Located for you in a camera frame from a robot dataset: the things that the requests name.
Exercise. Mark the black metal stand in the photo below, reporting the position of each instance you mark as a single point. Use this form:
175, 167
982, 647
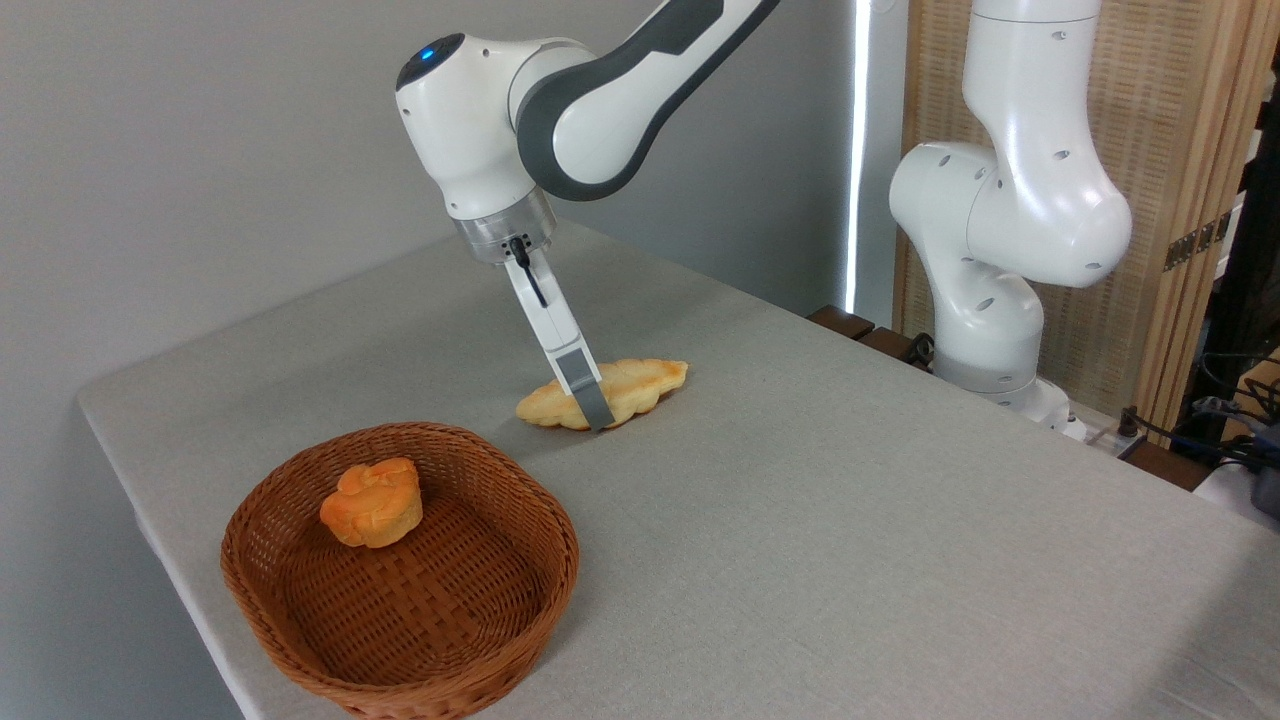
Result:
1245, 260

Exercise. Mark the blue grey device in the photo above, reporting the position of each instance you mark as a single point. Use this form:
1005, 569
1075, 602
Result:
1268, 480

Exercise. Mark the grey tablecloth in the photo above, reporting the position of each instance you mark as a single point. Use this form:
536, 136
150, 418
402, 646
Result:
800, 520

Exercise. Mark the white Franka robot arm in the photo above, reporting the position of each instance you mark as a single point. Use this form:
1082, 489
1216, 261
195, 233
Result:
460, 130

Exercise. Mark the bamboo folding screen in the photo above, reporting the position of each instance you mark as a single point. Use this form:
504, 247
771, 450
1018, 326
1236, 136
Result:
1160, 100

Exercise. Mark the metal screen hinge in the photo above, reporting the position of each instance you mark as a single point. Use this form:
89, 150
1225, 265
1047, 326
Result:
1195, 242

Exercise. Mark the brown wicker basket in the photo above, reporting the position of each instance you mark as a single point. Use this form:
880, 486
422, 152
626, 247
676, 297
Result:
420, 620

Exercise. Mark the round orange bread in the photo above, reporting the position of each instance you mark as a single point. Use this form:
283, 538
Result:
375, 505

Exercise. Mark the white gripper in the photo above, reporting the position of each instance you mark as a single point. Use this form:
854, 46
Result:
550, 320

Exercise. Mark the brown wooden block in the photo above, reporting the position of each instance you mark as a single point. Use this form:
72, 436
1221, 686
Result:
840, 322
890, 345

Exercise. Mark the long braided bread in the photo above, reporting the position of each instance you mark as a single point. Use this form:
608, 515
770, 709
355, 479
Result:
640, 385

